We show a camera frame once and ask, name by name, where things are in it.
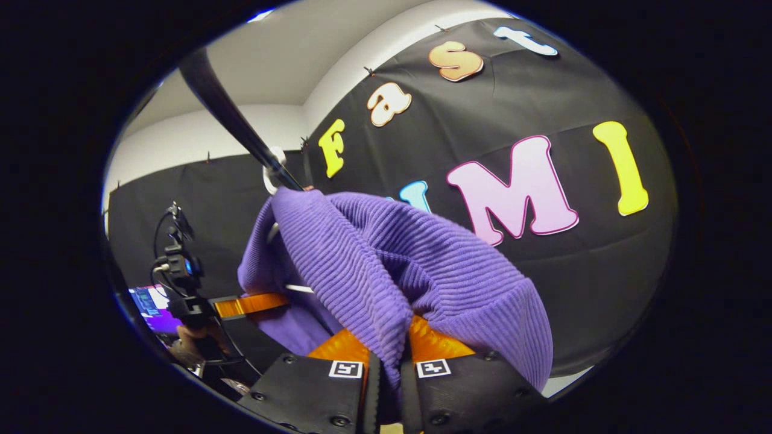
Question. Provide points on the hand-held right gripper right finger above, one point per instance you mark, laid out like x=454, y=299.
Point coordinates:
x=470, y=392

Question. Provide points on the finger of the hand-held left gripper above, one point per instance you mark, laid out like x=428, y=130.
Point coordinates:
x=250, y=305

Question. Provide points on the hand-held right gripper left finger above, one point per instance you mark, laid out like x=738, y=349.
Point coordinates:
x=307, y=392

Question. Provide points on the white clothes hanger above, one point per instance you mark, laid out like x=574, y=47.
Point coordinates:
x=269, y=178

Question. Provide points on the purple ribbed jacket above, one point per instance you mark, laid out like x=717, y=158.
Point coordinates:
x=374, y=259

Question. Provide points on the black clothes rack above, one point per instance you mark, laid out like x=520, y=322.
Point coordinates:
x=223, y=102

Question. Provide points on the computer monitor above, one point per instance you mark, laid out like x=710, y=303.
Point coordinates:
x=154, y=313

